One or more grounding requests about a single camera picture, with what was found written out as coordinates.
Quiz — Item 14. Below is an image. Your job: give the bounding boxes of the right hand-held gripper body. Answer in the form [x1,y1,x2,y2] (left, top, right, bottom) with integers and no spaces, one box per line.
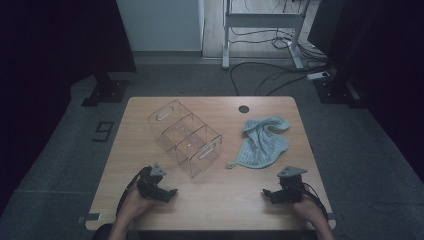
[277,165,308,204]

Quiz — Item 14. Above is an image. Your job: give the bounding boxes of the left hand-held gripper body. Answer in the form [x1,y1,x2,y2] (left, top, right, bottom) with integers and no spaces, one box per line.
[136,163,168,201]

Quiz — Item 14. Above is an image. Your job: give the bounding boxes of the light blue ribbed cloth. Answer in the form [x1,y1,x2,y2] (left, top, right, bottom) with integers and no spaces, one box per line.
[226,115,291,170]

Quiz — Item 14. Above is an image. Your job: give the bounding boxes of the clear plastic divided organizer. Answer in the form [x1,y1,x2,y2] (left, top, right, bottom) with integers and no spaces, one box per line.
[147,98,224,180]

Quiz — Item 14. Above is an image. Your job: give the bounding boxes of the person's left hand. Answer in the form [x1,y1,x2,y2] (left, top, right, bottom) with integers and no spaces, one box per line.
[120,186,158,219]

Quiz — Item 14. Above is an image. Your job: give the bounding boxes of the person's right hand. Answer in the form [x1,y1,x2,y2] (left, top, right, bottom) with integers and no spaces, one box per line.
[293,196,327,228]

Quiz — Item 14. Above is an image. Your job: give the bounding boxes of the person's dark clothing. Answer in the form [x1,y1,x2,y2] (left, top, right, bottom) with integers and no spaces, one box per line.
[91,222,116,240]

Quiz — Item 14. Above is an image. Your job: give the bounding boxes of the black stand base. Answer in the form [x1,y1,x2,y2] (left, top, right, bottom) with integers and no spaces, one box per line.
[313,74,368,109]
[80,71,130,108]

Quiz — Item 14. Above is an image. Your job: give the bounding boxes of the white power strip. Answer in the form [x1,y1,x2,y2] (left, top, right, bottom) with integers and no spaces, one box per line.
[306,70,332,82]

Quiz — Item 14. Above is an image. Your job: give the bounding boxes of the dark curtain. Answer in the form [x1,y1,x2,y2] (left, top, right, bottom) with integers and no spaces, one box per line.
[308,0,424,183]
[0,0,137,214]

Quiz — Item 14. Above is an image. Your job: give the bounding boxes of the left hand-held gripper black cable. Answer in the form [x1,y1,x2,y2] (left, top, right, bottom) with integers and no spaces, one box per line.
[115,166,148,218]

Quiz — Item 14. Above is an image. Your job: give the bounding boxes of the hand-held gripper black cable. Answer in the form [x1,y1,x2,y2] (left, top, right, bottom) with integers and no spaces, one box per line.
[301,182,329,221]
[115,166,148,218]

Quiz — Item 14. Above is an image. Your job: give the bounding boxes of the right hand-held gripper black cable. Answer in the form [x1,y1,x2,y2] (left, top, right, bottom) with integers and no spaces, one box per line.
[301,182,329,221]

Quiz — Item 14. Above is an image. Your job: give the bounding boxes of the long black floor cable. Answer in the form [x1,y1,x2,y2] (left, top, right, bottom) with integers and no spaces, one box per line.
[229,61,333,97]

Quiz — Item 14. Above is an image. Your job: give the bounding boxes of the tangle of black cables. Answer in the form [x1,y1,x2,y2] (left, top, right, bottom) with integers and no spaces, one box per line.
[229,26,329,64]

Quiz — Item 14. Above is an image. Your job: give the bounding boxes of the white metal desk frame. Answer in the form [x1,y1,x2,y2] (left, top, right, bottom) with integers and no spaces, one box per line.
[221,0,311,70]

